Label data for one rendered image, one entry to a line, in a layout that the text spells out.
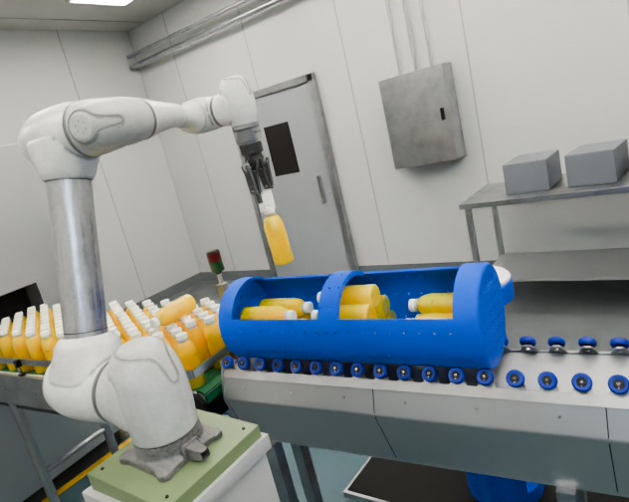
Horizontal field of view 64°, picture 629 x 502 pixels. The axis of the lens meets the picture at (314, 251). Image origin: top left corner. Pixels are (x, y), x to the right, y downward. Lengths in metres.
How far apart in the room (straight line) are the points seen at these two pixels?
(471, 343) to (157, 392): 0.75
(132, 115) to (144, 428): 0.69
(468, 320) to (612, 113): 3.37
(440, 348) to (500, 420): 0.24
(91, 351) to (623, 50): 4.04
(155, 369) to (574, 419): 0.98
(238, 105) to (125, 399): 0.94
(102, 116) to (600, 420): 1.31
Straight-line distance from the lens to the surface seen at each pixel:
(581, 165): 3.84
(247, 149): 1.69
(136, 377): 1.17
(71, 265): 1.32
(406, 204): 5.10
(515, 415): 1.44
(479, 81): 4.69
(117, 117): 1.23
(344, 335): 1.48
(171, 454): 1.25
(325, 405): 1.66
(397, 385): 1.52
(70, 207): 1.32
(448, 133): 4.58
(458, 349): 1.37
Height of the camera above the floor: 1.67
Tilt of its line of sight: 13 degrees down
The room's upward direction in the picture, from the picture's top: 14 degrees counter-clockwise
